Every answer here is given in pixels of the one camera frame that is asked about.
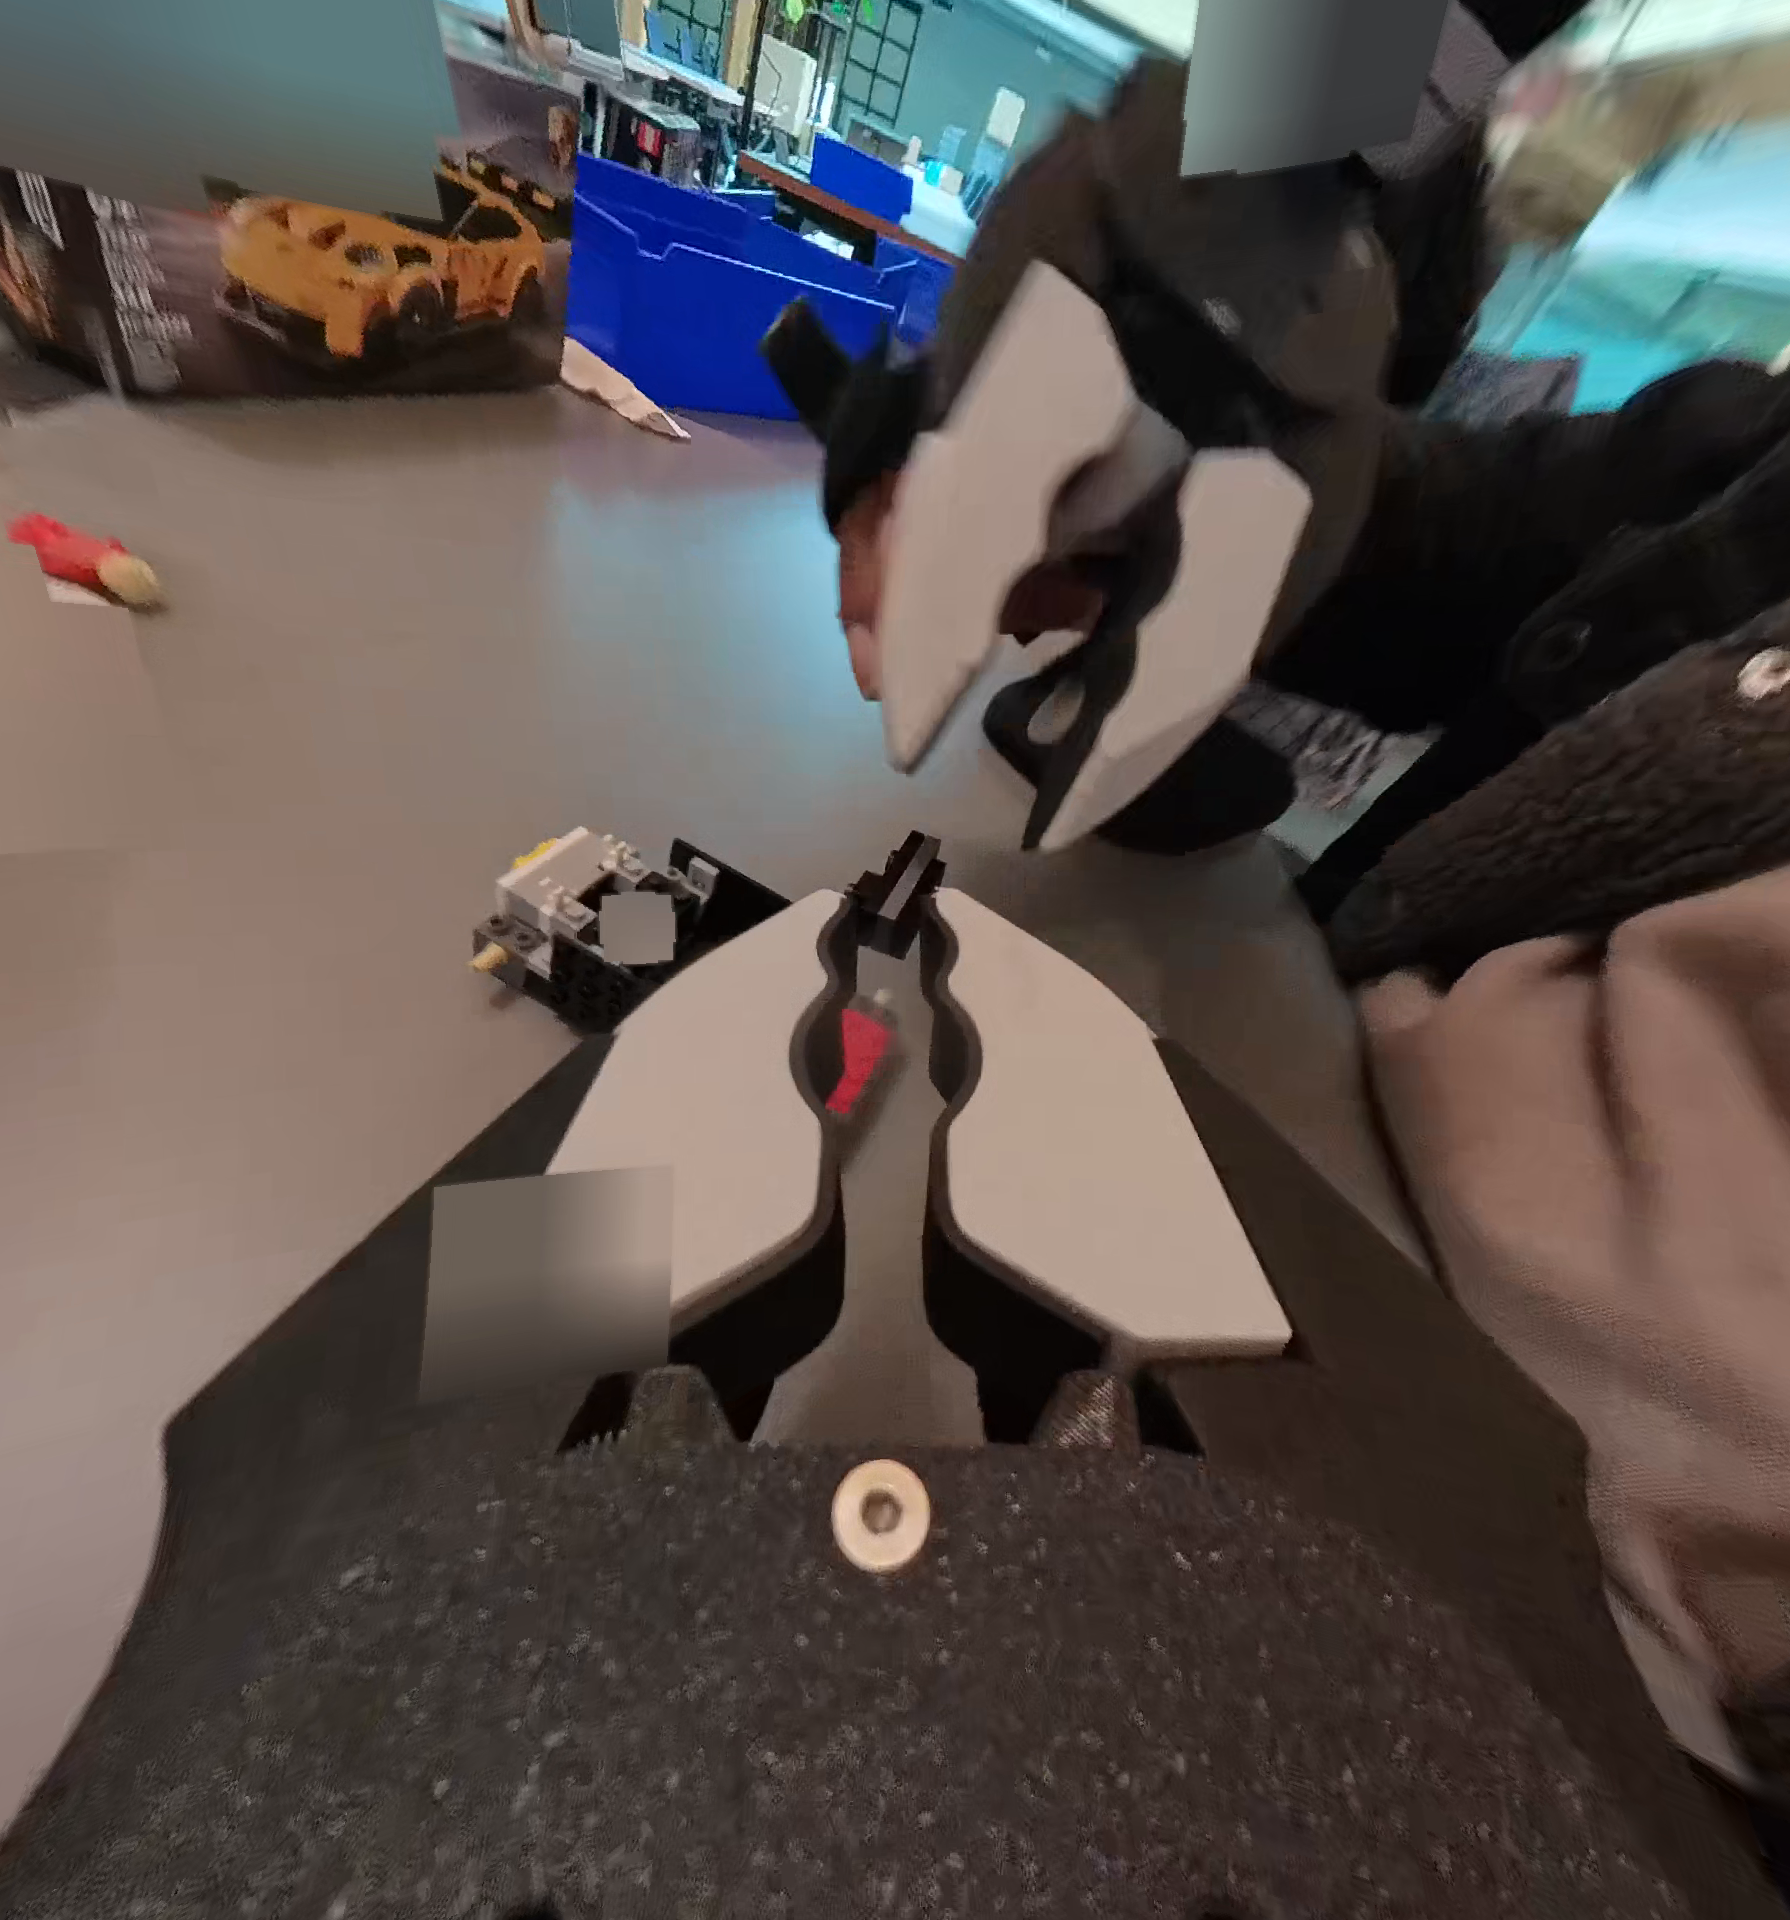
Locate black toy brick piece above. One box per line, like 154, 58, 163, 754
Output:
843, 828, 943, 960

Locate toy car set box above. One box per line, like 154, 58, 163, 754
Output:
0, 92, 568, 404

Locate toy brick car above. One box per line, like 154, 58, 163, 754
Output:
471, 825, 901, 1117

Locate white paper scrap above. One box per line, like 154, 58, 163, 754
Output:
557, 337, 693, 444

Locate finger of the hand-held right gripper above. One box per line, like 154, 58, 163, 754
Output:
879, 259, 1187, 774
982, 444, 1316, 855

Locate person's dark fleece jacket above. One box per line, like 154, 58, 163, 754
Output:
1322, 561, 1790, 1920

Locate red toy brick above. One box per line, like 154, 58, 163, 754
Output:
4, 510, 124, 585

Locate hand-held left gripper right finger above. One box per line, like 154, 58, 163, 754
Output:
921, 886, 1295, 1441

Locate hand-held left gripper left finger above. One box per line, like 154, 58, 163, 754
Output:
545, 887, 852, 1435

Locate person's pale sweatshirt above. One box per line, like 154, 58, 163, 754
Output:
1359, 839, 1790, 1795

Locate black quilted pad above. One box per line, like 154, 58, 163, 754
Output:
982, 681, 1438, 860

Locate grey desk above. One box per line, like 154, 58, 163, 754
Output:
0, 346, 1438, 1920

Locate person's right forearm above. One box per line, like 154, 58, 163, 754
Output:
1254, 298, 1790, 704

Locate black cardboard box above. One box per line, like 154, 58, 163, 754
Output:
593, 74, 719, 193

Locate person's right hand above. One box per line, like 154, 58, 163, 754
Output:
831, 517, 913, 704

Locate blue plastic bin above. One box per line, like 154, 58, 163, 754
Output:
562, 134, 969, 423

